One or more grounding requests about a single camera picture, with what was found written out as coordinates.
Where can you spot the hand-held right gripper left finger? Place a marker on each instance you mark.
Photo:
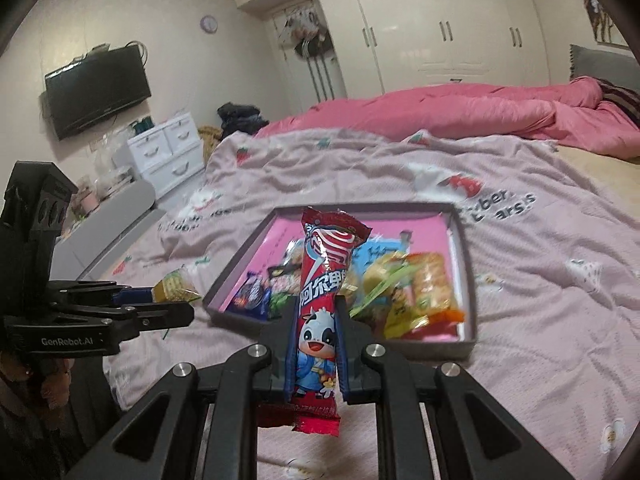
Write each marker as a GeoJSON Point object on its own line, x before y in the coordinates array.
{"type": "Point", "coordinates": [290, 350]}

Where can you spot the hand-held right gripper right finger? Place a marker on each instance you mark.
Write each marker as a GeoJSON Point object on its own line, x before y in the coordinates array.
{"type": "Point", "coordinates": [341, 350]}

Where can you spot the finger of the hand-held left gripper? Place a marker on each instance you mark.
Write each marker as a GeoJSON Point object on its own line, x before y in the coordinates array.
{"type": "Point", "coordinates": [165, 315]}
{"type": "Point", "coordinates": [135, 294]}

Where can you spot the small gold snack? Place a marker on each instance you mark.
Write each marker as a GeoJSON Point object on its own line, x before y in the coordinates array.
{"type": "Point", "coordinates": [175, 285]}

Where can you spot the red cartoon cow candy packet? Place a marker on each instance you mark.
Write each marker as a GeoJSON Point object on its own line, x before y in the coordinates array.
{"type": "Point", "coordinates": [320, 310]}

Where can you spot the red jujube snack packet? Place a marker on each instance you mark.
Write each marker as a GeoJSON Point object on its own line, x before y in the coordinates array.
{"type": "Point", "coordinates": [282, 285]}

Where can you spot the blue cookie packet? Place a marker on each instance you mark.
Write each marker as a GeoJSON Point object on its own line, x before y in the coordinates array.
{"type": "Point", "coordinates": [250, 297]}

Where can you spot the green snack packet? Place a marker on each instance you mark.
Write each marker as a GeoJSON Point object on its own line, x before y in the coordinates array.
{"type": "Point", "coordinates": [382, 280]}

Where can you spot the pink tray with grey rim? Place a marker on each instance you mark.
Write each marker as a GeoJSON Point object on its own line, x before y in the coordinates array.
{"type": "Point", "coordinates": [425, 352]}

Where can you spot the orange bread packet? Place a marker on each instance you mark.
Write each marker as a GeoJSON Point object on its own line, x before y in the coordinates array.
{"type": "Point", "coordinates": [432, 280]}

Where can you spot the grey bench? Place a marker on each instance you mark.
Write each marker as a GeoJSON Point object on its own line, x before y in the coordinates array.
{"type": "Point", "coordinates": [115, 220]}

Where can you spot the white drawer cabinet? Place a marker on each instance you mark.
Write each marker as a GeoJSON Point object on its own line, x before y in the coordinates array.
{"type": "Point", "coordinates": [165, 155]}

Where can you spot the yellow knitted cloth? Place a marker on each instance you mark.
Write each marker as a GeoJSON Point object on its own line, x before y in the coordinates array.
{"type": "Point", "coordinates": [210, 140]}

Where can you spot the dark cloth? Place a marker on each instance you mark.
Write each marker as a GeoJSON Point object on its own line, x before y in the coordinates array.
{"type": "Point", "coordinates": [40, 440]}

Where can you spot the pink printed blanket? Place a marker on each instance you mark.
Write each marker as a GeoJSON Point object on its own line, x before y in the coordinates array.
{"type": "Point", "coordinates": [525, 335]}

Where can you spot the pile of dark clothes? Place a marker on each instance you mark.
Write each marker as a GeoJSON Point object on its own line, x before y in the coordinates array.
{"type": "Point", "coordinates": [240, 115]}

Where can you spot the pink quilt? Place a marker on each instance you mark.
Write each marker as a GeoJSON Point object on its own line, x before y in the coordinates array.
{"type": "Point", "coordinates": [450, 110]}

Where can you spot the coat rack with bags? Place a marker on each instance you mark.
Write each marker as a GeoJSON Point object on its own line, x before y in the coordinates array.
{"type": "Point", "coordinates": [305, 30]}

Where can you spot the beige bed sheet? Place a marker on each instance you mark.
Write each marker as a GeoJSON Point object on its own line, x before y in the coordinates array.
{"type": "Point", "coordinates": [600, 170]}

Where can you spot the white wardrobe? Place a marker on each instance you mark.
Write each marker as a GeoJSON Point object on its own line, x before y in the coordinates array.
{"type": "Point", "coordinates": [425, 20]}

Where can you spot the striped pillow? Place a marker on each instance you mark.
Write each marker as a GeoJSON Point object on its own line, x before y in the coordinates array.
{"type": "Point", "coordinates": [622, 100]}

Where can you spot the grey padded headboard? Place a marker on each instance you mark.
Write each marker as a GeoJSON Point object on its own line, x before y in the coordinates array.
{"type": "Point", "coordinates": [585, 62]}

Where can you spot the black wall television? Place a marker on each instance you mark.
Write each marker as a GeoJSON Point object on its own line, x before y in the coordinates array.
{"type": "Point", "coordinates": [95, 90]}

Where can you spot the round wall clock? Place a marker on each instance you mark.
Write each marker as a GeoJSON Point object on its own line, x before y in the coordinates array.
{"type": "Point", "coordinates": [208, 23]}

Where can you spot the wall painting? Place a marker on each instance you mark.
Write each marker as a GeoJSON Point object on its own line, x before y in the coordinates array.
{"type": "Point", "coordinates": [602, 20]}

